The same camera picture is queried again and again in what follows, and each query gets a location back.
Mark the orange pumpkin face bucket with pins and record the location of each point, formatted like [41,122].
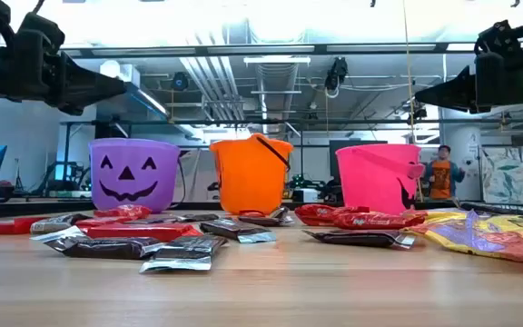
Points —
[248,177]

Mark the person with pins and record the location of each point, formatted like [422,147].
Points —
[441,177]

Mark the black dome ceiling camera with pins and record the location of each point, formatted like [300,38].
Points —
[180,81]

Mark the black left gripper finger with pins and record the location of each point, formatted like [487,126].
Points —
[89,84]

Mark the white box device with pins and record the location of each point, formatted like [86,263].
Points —
[306,195]

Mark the black hanging camera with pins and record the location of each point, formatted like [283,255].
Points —
[336,72]

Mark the purple yellow Sour Patch bag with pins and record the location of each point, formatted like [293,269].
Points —
[506,245]
[438,236]

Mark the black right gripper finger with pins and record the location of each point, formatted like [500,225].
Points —
[456,91]

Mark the pink pumpkin face bucket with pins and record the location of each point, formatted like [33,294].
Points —
[370,177]

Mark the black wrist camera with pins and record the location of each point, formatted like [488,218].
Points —
[504,38]
[41,29]

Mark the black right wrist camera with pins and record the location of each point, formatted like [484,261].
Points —
[504,38]

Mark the white ceiling light strip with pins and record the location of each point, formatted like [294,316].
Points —
[276,60]

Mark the black horizontal background rail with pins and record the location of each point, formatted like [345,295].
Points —
[243,121]

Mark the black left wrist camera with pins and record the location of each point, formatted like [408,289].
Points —
[41,29]

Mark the red KitKat candy bar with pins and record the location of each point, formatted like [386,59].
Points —
[375,221]
[143,231]
[320,213]
[7,226]
[123,211]

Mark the white round column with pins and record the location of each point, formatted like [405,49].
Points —
[461,150]

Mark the leaf patterned partition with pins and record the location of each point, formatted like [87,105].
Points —
[511,177]

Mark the black frame crossbeam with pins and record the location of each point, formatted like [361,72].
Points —
[320,48]

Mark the yellow Sour Patch candy bag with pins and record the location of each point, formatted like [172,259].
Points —
[443,217]

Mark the purple pumpkin face bucket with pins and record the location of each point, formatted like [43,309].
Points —
[134,159]

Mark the silver ventilation duct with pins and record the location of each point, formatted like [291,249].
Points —
[277,77]

